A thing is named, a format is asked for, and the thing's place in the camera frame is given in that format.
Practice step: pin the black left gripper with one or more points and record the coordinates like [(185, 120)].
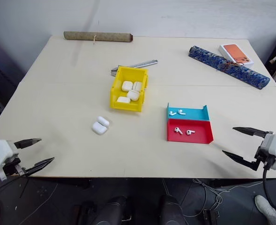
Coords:
[(11, 167)]

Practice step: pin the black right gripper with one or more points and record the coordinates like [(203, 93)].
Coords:
[(263, 151)]

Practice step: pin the white open charging case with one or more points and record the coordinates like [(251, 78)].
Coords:
[(99, 127)]

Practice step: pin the white orange phone box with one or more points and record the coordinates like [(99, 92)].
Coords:
[(233, 52)]

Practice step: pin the yellow plastic bin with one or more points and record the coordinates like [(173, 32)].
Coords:
[(126, 109)]

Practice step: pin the white closed charging case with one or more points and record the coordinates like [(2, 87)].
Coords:
[(127, 86), (133, 95), (123, 100), (137, 86)]

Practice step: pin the red plastic tray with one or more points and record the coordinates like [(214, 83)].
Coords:
[(198, 133)]

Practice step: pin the blue plastic tray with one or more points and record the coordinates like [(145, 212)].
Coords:
[(194, 114)]

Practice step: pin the white shoe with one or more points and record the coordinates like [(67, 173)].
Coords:
[(266, 207)]

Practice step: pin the black floor plug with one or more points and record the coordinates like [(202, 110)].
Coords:
[(210, 215)]

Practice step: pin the blue patterned rolled scroll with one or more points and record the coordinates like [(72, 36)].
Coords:
[(210, 57)]

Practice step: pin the dark rounded robot leg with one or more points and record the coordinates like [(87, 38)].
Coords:
[(114, 211), (173, 211)]

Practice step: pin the silver metal tool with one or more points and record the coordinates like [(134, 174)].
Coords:
[(144, 63)]

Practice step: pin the brown rolled scroll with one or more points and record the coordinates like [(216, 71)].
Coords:
[(114, 37)]

